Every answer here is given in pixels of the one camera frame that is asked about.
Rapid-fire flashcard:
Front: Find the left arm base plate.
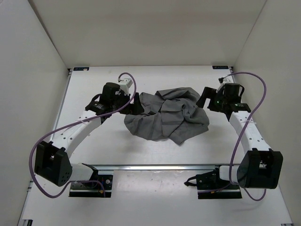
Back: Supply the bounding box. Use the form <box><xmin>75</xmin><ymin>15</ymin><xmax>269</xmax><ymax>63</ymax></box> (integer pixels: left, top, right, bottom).
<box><xmin>69</xmin><ymin>171</ymin><xmax>113</xmax><ymax>198</ymax></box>

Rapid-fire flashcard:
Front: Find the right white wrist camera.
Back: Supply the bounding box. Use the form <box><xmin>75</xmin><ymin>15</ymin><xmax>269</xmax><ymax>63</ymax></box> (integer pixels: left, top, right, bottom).
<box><xmin>218</xmin><ymin>77</ymin><xmax>231</xmax><ymax>90</ymax></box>

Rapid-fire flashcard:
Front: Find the left blue corner sticker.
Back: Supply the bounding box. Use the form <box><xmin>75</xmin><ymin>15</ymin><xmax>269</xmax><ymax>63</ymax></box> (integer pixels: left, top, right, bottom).
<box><xmin>73</xmin><ymin>67</ymin><xmax>89</xmax><ymax>71</ymax></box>

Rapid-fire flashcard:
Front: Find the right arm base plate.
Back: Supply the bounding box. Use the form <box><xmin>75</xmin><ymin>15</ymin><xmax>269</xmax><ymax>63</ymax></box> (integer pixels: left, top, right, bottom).
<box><xmin>184</xmin><ymin>169</ymin><xmax>242</xmax><ymax>200</ymax></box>

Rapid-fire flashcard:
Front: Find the right blue corner sticker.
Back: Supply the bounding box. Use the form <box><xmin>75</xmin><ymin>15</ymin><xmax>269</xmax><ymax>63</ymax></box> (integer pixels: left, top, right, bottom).
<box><xmin>212</xmin><ymin>65</ymin><xmax>229</xmax><ymax>70</ymax></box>

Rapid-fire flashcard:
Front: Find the blue corner sticker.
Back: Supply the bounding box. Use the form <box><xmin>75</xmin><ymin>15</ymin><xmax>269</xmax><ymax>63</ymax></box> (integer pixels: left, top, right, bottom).
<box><xmin>212</xmin><ymin>65</ymin><xmax>229</xmax><ymax>70</ymax></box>
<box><xmin>73</xmin><ymin>67</ymin><xmax>89</xmax><ymax>71</ymax></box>

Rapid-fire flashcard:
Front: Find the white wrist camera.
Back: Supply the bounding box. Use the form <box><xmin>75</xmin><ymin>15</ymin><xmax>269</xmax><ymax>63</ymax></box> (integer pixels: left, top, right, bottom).
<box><xmin>218</xmin><ymin>77</ymin><xmax>231</xmax><ymax>90</ymax></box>
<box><xmin>118</xmin><ymin>79</ymin><xmax>133</xmax><ymax>95</ymax></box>

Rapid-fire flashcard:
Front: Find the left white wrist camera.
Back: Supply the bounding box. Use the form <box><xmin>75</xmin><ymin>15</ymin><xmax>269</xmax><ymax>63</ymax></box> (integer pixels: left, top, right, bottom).
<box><xmin>118</xmin><ymin>79</ymin><xmax>133</xmax><ymax>95</ymax></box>

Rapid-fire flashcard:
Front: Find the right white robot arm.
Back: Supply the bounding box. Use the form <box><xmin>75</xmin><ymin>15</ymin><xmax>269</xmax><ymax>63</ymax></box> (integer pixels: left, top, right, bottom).
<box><xmin>197</xmin><ymin>83</ymin><xmax>283</xmax><ymax>189</ymax></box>

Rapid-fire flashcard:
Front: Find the grey skirt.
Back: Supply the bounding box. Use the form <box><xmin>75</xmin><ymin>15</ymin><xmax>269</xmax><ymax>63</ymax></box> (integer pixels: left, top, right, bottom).
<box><xmin>124</xmin><ymin>87</ymin><xmax>210</xmax><ymax>145</ymax></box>

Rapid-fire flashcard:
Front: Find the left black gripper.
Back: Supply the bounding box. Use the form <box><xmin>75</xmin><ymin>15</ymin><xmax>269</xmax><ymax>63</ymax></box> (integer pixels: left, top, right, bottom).
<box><xmin>113</xmin><ymin>90</ymin><xmax>145</xmax><ymax>113</ymax></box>

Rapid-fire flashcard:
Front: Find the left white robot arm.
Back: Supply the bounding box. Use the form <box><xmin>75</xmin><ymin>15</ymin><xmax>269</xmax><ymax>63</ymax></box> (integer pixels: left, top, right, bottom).
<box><xmin>34</xmin><ymin>79</ymin><xmax>143</xmax><ymax>187</ymax></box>

